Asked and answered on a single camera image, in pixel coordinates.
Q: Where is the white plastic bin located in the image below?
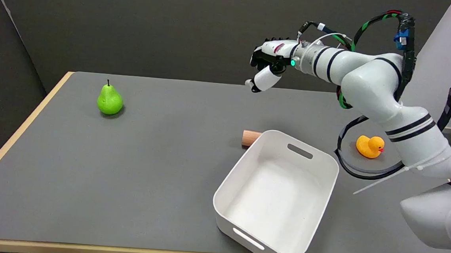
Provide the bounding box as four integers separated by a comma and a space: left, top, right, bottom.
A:
209, 126, 342, 253

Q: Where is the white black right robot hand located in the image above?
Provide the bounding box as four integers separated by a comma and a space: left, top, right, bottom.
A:
244, 35, 300, 96

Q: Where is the yellow rubber duck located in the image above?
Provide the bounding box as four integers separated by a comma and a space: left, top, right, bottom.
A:
355, 135, 386, 160

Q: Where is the black braided cable bundle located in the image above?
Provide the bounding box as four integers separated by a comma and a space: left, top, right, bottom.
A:
287, 4, 451, 206

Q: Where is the wooden cylinder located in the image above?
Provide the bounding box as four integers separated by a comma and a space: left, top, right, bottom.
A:
242, 130, 263, 148

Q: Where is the black cable loop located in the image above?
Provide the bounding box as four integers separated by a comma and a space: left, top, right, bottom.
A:
333, 114, 409, 183

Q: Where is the green pear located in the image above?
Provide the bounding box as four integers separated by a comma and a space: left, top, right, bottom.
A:
96, 79, 126, 116

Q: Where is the white cable tie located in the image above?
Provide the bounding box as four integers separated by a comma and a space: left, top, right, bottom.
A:
352, 162, 418, 199

